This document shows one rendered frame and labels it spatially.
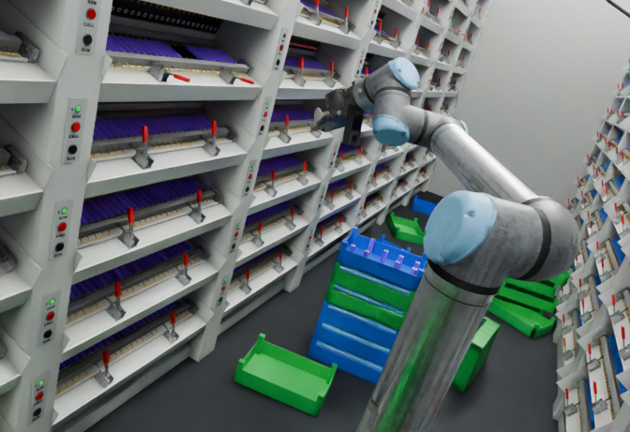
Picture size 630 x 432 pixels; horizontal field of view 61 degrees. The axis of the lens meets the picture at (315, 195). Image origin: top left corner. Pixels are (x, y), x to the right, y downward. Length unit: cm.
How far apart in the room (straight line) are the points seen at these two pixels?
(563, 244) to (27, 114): 91
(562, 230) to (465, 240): 16
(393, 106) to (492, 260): 61
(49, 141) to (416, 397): 76
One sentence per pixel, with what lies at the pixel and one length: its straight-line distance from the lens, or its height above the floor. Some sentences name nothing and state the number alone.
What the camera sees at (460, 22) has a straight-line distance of 424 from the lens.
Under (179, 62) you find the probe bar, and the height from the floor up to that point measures 99.
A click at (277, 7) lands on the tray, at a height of 117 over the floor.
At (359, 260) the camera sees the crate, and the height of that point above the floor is 44.
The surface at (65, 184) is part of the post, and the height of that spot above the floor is 76.
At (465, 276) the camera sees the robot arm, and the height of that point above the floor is 87.
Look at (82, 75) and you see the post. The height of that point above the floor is 96.
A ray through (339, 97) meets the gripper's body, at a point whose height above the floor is 98.
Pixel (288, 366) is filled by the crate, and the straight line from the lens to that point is 200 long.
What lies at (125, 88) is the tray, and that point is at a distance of 113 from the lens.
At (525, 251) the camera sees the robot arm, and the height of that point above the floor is 93.
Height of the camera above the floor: 115
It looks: 17 degrees down
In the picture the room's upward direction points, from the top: 16 degrees clockwise
